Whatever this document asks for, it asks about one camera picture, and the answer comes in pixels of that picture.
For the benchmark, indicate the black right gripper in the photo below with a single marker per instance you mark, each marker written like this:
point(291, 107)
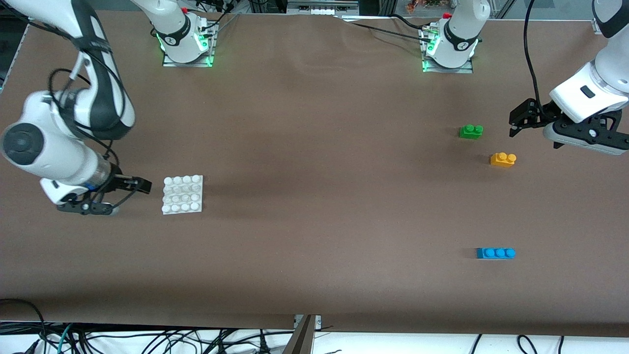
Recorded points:
point(116, 180)

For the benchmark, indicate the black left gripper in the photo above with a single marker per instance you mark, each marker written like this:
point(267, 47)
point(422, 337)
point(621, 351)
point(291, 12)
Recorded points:
point(538, 116)

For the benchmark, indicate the yellow two-stud block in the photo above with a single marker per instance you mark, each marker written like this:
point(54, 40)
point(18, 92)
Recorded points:
point(502, 160)

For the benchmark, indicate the white studded base plate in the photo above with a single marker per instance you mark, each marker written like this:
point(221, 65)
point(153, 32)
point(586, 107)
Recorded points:
point(182, 195)

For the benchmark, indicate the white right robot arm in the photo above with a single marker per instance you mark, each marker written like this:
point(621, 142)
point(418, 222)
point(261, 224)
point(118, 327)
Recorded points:
point(59, 147)

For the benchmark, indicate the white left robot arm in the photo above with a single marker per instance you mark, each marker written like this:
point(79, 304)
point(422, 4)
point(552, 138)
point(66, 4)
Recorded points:
point(459, 29)

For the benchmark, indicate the green two-stud block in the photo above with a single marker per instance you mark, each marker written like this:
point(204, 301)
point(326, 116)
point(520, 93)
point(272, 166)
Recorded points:
point(470, 132)

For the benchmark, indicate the blue three-stud block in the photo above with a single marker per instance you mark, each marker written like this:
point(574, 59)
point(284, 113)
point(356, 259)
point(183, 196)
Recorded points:
point(495, 253)

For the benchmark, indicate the colourful background object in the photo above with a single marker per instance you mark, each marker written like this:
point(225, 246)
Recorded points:
point(422, 5)

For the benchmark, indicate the brown paper table cover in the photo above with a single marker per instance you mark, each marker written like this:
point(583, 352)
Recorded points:
point(393, 275)

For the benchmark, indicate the white power strip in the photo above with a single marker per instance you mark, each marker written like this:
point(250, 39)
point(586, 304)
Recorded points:
point(319, 10)

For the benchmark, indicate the aluminium frame profile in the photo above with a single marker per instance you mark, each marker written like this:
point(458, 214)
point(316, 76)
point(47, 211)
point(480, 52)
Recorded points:
point(503, 7)

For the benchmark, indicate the silver table corner bracket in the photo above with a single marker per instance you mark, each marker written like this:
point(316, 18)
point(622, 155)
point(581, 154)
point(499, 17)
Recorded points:
point(597, 27)

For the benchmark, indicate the dark metal post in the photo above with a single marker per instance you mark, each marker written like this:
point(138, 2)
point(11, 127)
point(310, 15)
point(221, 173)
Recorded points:
point(300, 341)

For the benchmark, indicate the silver metal bracket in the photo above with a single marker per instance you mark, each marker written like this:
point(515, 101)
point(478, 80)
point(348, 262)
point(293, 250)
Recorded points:
point(318, 322)

